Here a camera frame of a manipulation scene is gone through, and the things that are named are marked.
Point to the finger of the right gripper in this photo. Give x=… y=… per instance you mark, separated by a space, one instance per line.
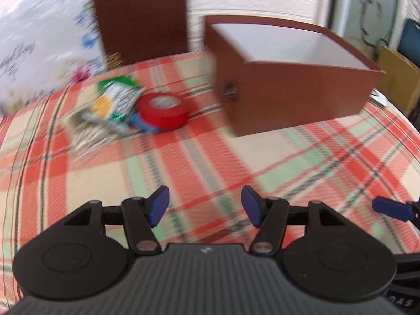
x=394 y=209

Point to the floral plastic-wrapped pillow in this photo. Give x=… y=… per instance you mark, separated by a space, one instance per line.
x=46 y=45

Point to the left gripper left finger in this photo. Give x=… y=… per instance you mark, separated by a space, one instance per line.
x=140 y=216

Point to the green white snack packet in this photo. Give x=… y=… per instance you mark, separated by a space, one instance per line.
x=116 y=98

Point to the painted glass door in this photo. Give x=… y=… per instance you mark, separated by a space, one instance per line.
x=366 y=24

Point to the cardboard box yellow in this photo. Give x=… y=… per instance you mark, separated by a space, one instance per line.
x=400 y=83

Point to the plaid bed sheet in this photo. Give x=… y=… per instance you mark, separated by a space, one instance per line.
x=343 y=162

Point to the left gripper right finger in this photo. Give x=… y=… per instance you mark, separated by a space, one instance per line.
x=270 y=216

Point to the brown cardboard storage box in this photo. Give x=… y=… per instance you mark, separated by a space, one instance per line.
x=273 y=73

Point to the dark brown headboard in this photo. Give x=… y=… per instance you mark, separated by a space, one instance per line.
x=136 y=30

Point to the red tape roll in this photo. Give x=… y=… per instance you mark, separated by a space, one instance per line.
x=163 y=110

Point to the cotton swab pack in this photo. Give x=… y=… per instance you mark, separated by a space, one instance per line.
x=87 y=132

